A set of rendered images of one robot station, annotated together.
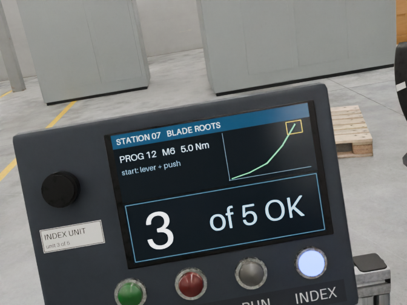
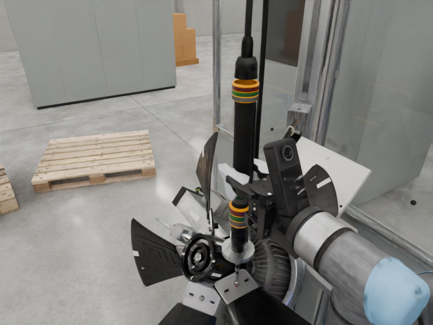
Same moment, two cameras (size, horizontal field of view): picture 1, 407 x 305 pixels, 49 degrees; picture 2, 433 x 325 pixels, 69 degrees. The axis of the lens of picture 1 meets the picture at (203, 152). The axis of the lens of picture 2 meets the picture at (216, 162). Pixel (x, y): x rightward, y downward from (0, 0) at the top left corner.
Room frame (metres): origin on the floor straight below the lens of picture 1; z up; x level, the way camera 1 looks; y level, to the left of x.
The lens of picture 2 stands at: (0.36, -0.38, 1.79)
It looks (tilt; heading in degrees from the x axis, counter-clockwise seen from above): 29 degrees down; 330
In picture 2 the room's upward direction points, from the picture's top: straight up
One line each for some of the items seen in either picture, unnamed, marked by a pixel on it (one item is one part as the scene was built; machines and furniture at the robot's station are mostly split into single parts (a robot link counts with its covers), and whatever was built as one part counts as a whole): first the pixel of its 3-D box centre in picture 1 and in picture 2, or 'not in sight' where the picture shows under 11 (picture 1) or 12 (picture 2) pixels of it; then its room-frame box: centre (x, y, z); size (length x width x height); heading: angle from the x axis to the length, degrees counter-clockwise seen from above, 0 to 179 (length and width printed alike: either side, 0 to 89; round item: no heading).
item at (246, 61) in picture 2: not in sight; (241, 169); (0.76, -0.67, 1.50); 0.04 x 0.04 x 0.46
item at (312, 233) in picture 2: not in sight; (322, 238); (0.57, -0.68, 1.48); 0.08 x 0.05 x 0.08; 91
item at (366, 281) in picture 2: not in sight; (369, 280); (0.49, -0.68, 1.48); 0.11 x 0.08 x 0.09; 1
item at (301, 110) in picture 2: not in sight; (299, 116); (1.13, -1.18, 1.39); 0.10 x 0.07 x 0.09; 126
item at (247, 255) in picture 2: not in sight; (240, 231); (0.77, -0.68, 1.34); 0.09 x 0.07 x 0.10; 126
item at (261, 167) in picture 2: not in sight; (258, 176); (0.75, -0.71, 1.48); 0.09 x 0.03 x 0.06; 169
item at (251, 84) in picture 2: not in sight; (245, 91); (0.76, -0.67, 1.65); 0.04 x 0.04 x 0.03
